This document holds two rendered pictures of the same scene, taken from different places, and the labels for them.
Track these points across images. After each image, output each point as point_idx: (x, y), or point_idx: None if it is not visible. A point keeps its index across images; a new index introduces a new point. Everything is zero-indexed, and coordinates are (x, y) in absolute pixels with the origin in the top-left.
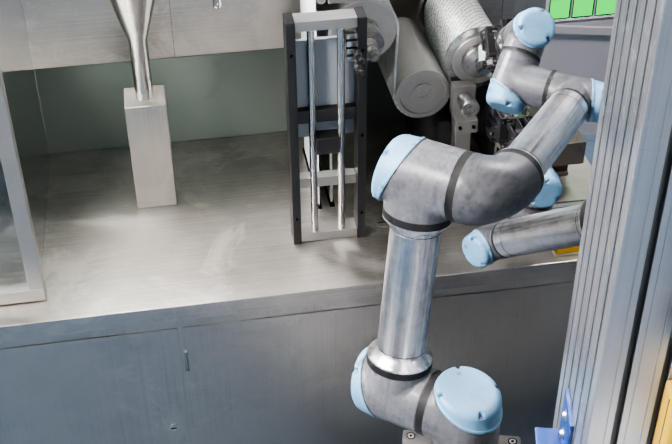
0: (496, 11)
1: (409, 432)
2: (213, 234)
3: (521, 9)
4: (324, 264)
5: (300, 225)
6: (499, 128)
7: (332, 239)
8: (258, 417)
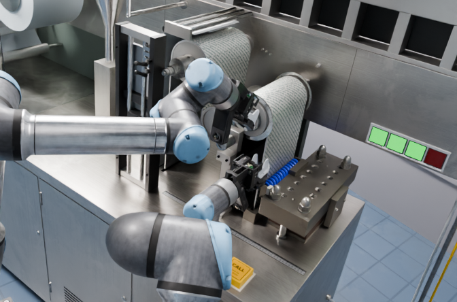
0: (334, 117)
1: (9, 300)
2: None
3: (351, 124)
4: (109, 189)
5: (118, 162)
6: (232, 167)
7: (133, 183)
8: (69, 257)
